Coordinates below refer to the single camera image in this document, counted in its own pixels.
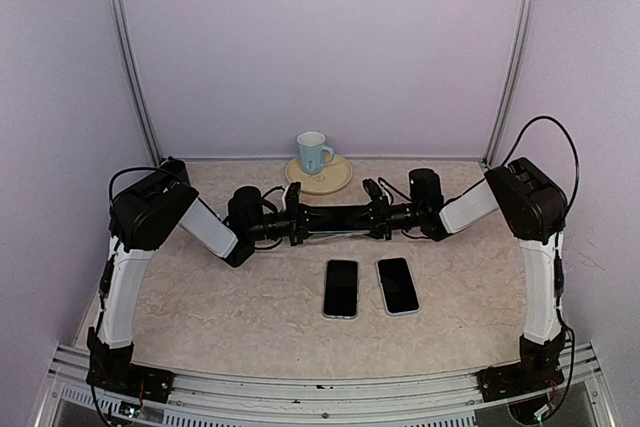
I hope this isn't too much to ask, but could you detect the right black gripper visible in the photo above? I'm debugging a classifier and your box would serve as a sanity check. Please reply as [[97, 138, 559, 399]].
[[344, 195, 424, 240]]

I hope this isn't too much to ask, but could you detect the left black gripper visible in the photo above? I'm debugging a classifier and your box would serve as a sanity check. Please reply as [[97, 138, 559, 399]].
[[248, 198, 334, 246]]

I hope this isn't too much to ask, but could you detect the dark phone with teal edge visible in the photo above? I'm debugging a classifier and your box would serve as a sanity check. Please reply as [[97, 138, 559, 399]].
[[308, 206, 347, 232]]

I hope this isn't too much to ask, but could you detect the clear case with white ring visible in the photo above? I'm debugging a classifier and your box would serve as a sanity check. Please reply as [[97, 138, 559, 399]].
[[309, 230, 370, 238]]

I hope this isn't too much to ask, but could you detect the lilac phone case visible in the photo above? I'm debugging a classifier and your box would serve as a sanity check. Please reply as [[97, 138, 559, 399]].
[[375, 256, 421, 318]]

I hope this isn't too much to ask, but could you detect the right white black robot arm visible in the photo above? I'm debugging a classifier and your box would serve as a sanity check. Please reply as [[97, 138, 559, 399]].
[[345, 157, 569, 391]]

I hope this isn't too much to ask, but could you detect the cream round plate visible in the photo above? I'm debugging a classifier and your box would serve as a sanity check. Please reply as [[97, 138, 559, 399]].
[[285, 155, 353, 196]]

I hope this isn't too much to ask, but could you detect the light blue ceramic mug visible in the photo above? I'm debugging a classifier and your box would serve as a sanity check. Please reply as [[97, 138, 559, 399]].
[[296, 131, 335, 175]]

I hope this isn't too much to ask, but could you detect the dark green mug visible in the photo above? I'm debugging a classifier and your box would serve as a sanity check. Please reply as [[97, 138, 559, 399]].
[[160, 157, 190, 183]]

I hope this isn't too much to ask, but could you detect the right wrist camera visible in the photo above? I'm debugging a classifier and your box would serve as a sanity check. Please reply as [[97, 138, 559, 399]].
[[362, 178, 389, 207]]

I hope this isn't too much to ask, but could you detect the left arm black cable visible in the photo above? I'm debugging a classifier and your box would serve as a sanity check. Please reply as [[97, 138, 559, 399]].
[[107, 166, 286, 228]]

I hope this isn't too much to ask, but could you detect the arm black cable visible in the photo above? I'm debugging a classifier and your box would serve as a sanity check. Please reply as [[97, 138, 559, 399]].
[[107, 166, 286, 228], [377, 114, 582, 228]]

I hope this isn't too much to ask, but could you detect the aluminium front rail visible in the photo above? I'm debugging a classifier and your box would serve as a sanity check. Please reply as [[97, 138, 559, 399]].
[[29, 344, 620, 426]]

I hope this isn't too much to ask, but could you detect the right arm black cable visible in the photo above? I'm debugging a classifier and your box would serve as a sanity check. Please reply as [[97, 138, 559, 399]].
[[377, 114, 582, 228]]

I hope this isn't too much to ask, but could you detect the right aluminium corner post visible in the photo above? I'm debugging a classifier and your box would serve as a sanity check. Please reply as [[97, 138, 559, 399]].
[[483, 0, 535, 167]]

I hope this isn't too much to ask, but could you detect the aluminium corner post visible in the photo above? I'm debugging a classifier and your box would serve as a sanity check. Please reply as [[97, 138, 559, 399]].
[[109, 0, 163, 166], [483, 0, 535, 167]]

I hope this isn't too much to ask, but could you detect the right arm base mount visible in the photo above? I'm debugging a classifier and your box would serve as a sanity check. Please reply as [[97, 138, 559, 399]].
[[476, 344, 564, 402]]

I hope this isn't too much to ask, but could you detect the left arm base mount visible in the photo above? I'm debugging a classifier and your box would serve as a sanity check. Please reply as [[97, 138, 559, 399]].
[[86, 364, 175, 404]]

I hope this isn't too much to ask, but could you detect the left aluminium corner post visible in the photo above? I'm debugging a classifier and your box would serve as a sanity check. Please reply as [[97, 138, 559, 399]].
[[109, 0, 163, 166]]

